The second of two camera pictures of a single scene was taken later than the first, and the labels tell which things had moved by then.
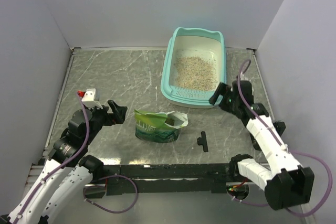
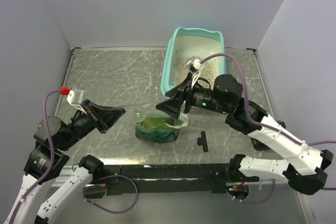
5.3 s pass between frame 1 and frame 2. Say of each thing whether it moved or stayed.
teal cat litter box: stayed
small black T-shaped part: stayed
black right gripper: moved
